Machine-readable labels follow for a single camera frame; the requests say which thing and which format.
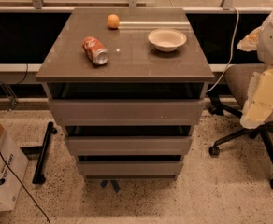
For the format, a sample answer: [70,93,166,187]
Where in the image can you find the grey drawer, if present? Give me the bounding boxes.
[77,161,183,176]
[65,136,192,155]
[49,100,204,126]

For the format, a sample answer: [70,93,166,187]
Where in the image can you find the grey bottom drawer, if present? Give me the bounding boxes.
[77,161,183,176]

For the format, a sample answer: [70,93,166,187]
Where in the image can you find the orange fruit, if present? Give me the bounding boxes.
[107,14,120,29]

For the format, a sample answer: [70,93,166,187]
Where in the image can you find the grey top drawer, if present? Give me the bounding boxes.
[49,100,204,126]

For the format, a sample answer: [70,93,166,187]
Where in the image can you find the white paper bowl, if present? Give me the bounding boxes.
[148,29,187,52]

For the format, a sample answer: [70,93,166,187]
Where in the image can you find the black metal bar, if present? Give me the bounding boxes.
[32,121,57,184]

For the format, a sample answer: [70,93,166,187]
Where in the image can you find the black wall cable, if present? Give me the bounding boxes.
[0,61,29,110]

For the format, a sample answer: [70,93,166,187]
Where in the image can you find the grey office chair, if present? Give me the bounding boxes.
[208,63,273,188]

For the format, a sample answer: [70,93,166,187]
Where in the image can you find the black cable on floor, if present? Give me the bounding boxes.
[0,125,52,224]

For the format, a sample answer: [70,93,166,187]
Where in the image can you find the grey drawer cabinet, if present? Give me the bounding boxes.
[36,8,213,180]

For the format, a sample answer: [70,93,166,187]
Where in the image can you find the white cable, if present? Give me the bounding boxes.
[206,7,240,94]

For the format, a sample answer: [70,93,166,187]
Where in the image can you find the white cardboard box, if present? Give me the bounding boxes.
[0,123,28,212]

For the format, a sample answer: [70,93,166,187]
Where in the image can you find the orange soda can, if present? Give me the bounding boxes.
[82,36,109,65]

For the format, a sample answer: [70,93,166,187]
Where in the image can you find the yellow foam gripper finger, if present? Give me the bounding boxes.
[237,27,261,52]
[240,68,273,129]

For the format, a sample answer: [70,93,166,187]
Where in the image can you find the blue tape cross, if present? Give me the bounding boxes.
[100,180,121,193]

